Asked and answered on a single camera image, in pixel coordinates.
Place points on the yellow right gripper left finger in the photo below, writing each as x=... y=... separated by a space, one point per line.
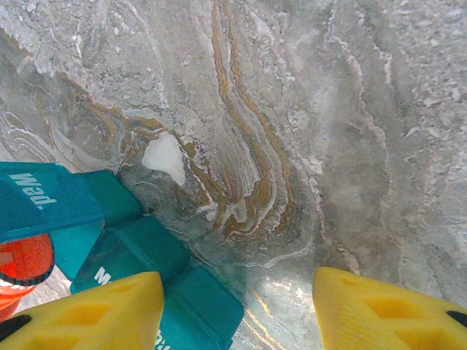
x=91 y=317

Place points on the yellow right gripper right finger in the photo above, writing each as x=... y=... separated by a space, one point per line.
x=383 y=313

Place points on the orange pill bottle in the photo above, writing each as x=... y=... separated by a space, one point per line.
x=22 y=262

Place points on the teal pill organizer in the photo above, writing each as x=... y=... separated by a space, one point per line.
x=146 y=248

